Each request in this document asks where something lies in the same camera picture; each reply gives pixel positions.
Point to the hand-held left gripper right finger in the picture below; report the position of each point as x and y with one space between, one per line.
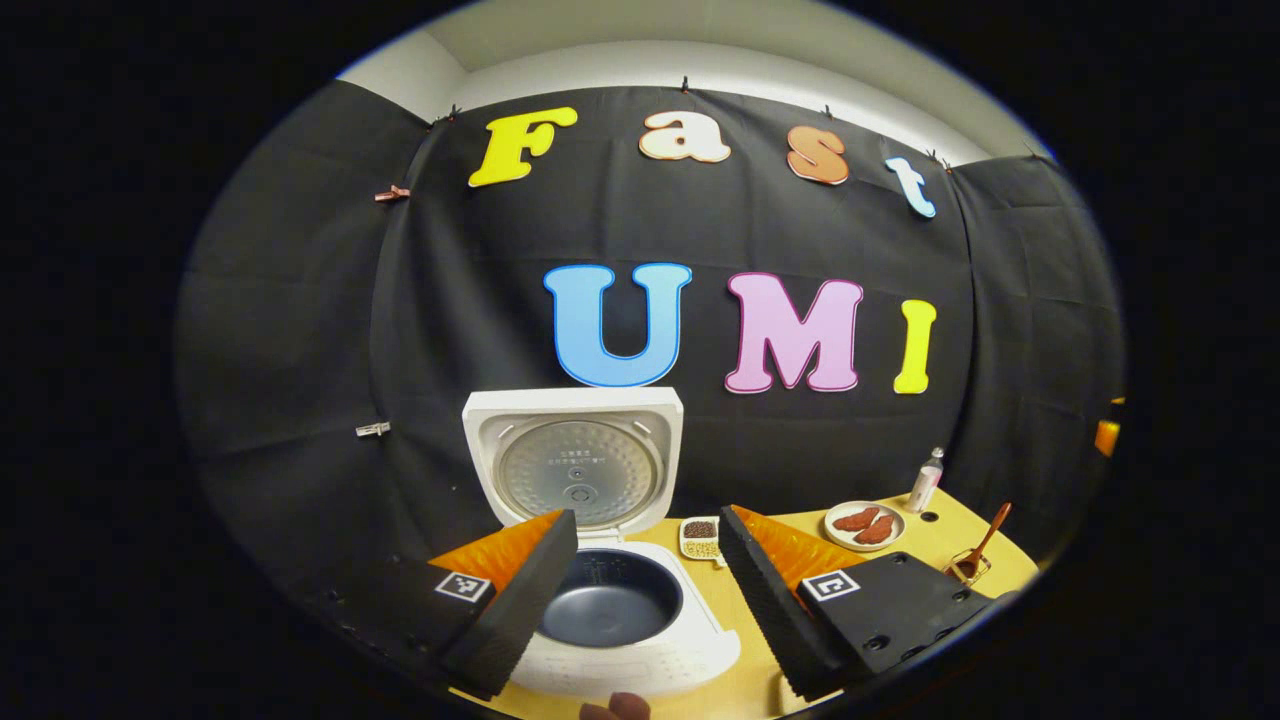
765 600

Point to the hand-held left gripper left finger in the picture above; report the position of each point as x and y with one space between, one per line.
520 610

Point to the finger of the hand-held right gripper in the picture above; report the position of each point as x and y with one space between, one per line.
1107 438

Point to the white rice cooker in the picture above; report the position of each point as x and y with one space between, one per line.
575 470

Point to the brown wooden spoon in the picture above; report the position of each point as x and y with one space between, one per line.
985 535

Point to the clear glass chopstick holder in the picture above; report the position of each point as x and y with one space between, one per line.
965 575

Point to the white divided bean dish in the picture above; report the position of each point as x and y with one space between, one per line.
700 538

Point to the white round plate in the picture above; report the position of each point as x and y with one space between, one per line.
838 540

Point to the brown meat piece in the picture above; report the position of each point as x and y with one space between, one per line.
855 519
875 531

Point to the small clear bottle pink label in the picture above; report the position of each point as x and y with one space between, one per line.
925 485

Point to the silver cloth clip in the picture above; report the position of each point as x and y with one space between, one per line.
373 429

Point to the red cloth clip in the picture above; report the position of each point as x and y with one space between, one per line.
392 193

